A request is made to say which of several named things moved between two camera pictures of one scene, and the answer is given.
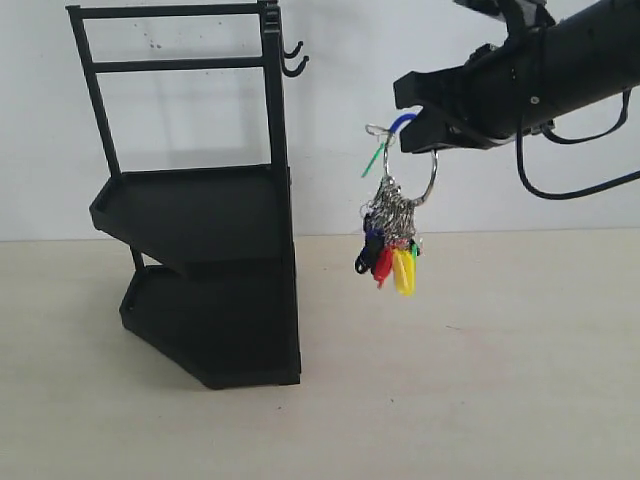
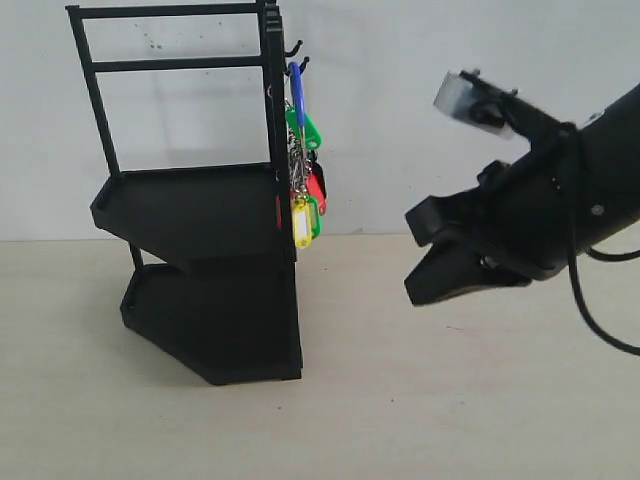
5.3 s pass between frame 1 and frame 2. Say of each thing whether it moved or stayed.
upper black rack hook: stayed
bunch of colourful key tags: moved
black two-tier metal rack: stayed
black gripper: moved
